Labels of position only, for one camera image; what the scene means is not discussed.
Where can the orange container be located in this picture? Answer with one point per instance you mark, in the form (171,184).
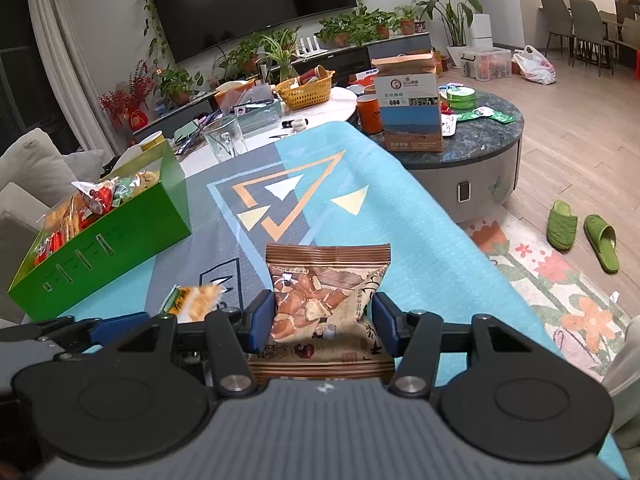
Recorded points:
(235,94)

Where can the white coffee table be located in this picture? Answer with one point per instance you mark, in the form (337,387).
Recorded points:
(320,115)

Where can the wall television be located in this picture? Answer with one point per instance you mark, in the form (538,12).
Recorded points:
(250,5)

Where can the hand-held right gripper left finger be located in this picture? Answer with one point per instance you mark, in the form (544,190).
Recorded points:
(260,322)

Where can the yellow snack canister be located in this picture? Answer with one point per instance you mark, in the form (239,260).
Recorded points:
(151,142)

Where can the green cardboard box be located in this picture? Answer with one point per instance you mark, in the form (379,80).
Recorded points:
(125,230)

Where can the pile of mixed packets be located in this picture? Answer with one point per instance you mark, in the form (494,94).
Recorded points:
(75,215)

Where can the beige recliner sofa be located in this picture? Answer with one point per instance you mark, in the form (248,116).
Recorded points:
(30,175)

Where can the white curtain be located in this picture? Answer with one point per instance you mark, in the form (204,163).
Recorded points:
(65,50)

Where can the floral rug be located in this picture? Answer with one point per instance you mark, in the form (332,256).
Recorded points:
(550,280)

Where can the brown snack packet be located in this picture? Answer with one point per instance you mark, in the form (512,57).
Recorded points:
(320,300)

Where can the green slipper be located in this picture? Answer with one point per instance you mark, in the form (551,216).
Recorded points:
(561,225)
(602,245)

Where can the grey dining chair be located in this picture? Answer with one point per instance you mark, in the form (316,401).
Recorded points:
(555,22)
(590,30)
(631,35)

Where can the brown cardboard carton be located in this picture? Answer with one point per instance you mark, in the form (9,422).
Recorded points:
(410,110)

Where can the round stone coffee table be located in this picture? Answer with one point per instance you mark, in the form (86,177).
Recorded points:
(475,160)

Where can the orange cup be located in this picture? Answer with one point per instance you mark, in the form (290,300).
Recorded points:
(369,115)

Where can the potted green plant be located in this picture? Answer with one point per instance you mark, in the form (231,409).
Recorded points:
(340,30)
(242,57)
(377,24)
(180,85)
(406,19)

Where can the white air purifier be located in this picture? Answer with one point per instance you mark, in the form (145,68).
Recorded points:
(481,30)

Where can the white plastic bag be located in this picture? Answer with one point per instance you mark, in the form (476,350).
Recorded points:
(535,66)

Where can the clear plastic box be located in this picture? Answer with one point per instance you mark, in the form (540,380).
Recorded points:
(260,115)

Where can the yellow snack packet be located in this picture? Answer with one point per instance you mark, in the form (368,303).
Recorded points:
(192,302)

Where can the green snack packet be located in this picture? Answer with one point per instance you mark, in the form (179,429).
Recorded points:
(122,194)

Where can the clear storage bin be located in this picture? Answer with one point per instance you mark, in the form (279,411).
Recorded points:
(487,65)

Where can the tall leafy plant white pot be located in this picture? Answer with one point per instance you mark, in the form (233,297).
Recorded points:
(452,15)

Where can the blue printed mat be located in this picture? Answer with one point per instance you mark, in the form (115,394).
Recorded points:
(350,170)

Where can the yellow woven basket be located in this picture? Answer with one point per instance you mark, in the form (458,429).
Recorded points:
(305,92)

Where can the glass mug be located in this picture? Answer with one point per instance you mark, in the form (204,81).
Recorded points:
(225,140)

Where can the spider plant in glass vase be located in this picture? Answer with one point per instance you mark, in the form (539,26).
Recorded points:
(280,55)

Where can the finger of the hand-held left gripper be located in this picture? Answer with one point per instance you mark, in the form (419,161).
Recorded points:
(117,327)

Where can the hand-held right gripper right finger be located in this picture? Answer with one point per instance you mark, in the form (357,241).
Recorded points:
(387,322)

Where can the red flower branches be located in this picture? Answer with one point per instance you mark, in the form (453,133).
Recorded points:
(127,95)

